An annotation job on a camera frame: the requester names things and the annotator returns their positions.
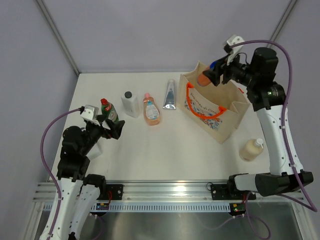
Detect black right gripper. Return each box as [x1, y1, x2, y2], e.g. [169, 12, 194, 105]
[203, 51, 258, 88]

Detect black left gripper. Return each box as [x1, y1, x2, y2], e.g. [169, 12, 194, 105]
[80, 114, 125, 156]

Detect green dish soap bottle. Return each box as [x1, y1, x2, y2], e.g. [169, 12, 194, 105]
[100, 98, 119, 123]

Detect orange bottle blue cap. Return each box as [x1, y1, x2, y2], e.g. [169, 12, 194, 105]
[197, 61, 216, 87]

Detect white bottle black cap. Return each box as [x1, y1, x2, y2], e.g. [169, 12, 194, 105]
[121, 91, 140, 118]

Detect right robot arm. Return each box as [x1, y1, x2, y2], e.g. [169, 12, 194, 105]
[203, 47, 314, 199]

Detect white box under arm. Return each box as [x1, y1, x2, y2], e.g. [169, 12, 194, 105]
[86, 143, 102, 160]

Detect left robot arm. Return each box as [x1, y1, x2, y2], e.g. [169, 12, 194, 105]
[40, 115, 125, 240]

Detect pink shampoo bottle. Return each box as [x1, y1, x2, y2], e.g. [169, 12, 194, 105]
[143, 93, 161, 126]

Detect silver tube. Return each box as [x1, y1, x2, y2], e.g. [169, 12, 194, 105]
[162, 79, 176, 110]

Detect cream pump bottle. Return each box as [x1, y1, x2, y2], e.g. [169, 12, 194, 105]
[239, 138, 264, 162]

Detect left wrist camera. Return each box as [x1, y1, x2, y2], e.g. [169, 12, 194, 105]
[80, 105, 99, 125]

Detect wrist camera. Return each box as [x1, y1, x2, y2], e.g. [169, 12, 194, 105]
[223, 34, 244, 64]
[80, 105, 99, 125]

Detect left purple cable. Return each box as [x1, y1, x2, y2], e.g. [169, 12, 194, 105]
[40, 106, 85, 238]

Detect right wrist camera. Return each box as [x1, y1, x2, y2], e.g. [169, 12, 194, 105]
[223, 34, 244, 64]

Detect canvas bag orange handles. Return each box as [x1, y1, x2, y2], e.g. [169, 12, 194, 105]
[177, 61, 250, 144]

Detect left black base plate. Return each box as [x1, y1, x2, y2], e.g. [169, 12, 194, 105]
[97, 184, 124, 201]

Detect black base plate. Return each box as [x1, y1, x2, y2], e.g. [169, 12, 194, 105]
[209, 183, 249, 201]
[97, 184, 124, 201]

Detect aluminium rail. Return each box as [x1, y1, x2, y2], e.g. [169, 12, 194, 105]
[32, 180, 289, 203]

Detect white slotted cable duct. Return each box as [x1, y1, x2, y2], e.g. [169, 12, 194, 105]
[43, 201, 237, 213]

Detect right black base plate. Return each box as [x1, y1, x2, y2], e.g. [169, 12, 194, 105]
[209, 183, 249, 201]

